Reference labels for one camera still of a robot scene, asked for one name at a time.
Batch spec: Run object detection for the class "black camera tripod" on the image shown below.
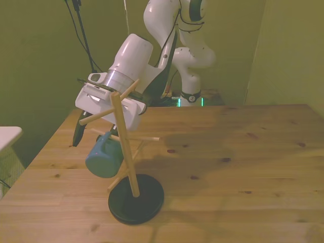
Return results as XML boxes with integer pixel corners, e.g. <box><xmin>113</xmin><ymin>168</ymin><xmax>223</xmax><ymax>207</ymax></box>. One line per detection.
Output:
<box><xmin>63</xmin><ymin>0</ymin><xmax>104</xmax><ymax>74</ymax></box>

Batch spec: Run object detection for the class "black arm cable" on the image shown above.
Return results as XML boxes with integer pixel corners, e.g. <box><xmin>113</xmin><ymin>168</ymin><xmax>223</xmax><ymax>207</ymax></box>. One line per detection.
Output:
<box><xmin>153</xmin><ymin>0</ymin><xmax>206</xmax><ymax>69</ymax></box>

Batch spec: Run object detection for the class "teal mug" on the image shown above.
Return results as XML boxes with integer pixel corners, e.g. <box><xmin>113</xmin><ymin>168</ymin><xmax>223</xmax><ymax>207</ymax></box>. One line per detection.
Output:
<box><xmin>85</xmin><ymin>131</ymin><xmax>125</xmax><ymax>179</ymax></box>

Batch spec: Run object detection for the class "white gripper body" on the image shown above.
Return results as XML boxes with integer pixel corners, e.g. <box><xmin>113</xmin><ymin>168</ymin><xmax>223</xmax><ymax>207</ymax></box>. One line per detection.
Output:
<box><xmin>75</xmin><ymin>85</ymin><xmax>148</xmax><ymax>132</ymax></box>

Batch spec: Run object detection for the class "wooden mug tree black base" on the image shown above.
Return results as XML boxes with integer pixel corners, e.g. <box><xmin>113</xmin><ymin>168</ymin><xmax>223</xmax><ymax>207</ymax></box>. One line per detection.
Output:
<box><xmin>78</xmin><ymin>78</ymin><xmax>165</xmax><ymax>225</ymax></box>

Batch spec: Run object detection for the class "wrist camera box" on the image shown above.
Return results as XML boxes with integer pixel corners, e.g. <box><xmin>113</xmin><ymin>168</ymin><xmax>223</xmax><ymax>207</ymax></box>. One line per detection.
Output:
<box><xmin>85</xmin><ymin>84</ymin><xmax>108</xmax><ymax>97</ymax></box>

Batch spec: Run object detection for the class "white furniture piece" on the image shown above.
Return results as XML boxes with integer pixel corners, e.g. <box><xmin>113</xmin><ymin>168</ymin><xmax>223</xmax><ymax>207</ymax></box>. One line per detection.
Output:
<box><xmin>0</xmin><ymin>126</ymin><xmax>23</xmax><ymax>154</ymax></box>

